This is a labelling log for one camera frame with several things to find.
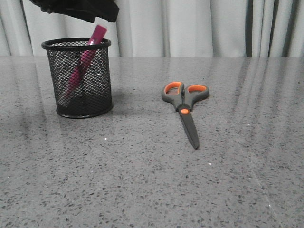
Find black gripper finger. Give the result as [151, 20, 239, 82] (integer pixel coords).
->
[30, 0, 96, 23]
[90, 0, 119, 23]

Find pink highlighter pen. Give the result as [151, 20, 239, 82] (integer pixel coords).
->
[64, 25, 107, 99]

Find grey orange scissors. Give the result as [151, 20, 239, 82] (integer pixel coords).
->
[161, 82, 209, 149]

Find black mesh pen holder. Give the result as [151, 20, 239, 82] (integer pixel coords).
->
[41, 38, 113, 119]

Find grey curtain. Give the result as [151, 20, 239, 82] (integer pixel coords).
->
[0, 0, 304, 57]

